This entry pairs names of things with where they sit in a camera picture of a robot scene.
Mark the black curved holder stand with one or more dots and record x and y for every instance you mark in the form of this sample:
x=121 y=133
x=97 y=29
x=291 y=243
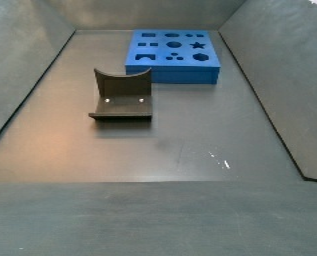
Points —
x=124 y=95

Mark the blue shape-sorter block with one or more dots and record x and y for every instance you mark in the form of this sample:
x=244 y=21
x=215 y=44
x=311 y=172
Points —
x=179 y=56

